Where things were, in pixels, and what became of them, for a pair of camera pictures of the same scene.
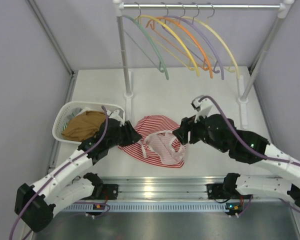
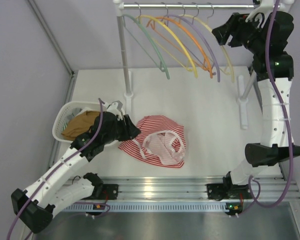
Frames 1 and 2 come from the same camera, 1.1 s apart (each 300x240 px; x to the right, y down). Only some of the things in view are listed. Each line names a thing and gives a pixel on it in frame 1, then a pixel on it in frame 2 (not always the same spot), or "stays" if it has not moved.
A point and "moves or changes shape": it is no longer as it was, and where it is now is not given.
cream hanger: (207, 23) moves or changes shape
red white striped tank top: (158, 146) stays
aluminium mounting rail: (173, 188) stays
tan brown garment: (84, 126) stays
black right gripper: (193, 126) to (238, 23)
